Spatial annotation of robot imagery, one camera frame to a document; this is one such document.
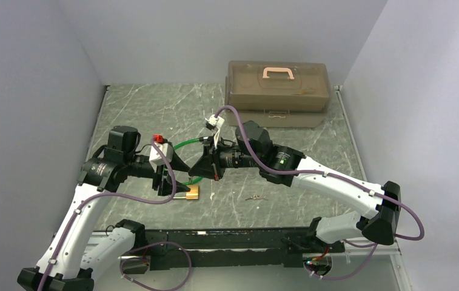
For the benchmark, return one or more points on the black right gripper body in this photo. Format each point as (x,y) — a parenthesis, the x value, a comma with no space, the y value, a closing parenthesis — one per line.
(230,156)

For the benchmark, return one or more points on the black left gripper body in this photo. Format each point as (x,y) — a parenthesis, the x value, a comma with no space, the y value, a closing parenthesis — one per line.
(157,176)

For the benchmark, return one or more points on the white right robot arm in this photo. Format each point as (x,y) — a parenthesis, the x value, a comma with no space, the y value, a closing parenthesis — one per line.
(375,210)

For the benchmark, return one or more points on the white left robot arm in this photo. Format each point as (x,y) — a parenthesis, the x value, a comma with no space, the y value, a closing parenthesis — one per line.
(66,264)

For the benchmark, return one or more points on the silver key bunch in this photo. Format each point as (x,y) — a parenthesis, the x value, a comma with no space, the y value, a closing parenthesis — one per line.
(256,197)

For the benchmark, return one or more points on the brass padlock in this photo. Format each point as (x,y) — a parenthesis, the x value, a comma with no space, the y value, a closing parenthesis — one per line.
(192,194)

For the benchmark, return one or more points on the brown plastic toolbox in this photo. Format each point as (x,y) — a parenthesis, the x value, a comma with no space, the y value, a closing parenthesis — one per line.
(279,94)

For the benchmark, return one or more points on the green cable lock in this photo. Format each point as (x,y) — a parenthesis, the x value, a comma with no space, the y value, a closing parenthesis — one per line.
(191,181)

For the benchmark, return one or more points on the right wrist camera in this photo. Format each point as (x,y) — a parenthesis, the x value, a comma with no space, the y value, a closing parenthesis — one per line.
(215,124)

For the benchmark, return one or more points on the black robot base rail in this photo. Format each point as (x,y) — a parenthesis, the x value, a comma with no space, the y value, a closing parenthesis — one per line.
(177,248)

